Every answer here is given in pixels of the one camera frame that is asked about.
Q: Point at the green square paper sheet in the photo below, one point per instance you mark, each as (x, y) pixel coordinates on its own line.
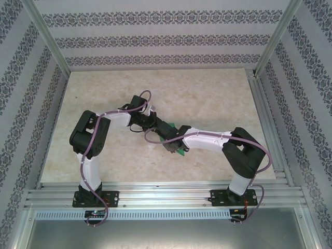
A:
(172, 124)

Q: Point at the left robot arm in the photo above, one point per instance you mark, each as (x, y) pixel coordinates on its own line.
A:
(85, 140)

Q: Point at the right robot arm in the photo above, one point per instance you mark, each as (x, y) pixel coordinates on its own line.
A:
(241, 155)

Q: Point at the grey metal sheet panel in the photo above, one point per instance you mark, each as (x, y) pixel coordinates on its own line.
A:
(166, 233)

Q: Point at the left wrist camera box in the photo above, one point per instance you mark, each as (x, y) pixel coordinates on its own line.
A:
(152, 109)

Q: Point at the aluminium mounting rail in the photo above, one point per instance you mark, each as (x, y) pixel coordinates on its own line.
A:
(166, 197)

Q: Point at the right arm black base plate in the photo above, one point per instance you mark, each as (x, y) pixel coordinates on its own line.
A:
(218, 198)

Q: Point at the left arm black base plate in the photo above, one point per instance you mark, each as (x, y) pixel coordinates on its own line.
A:
(112, 198)

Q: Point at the aluminium side rail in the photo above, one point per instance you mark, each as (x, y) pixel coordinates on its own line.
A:
(261, 103)

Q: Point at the aluminium frame post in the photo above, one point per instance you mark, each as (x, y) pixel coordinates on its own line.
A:
(278, 36)
(48, 36)

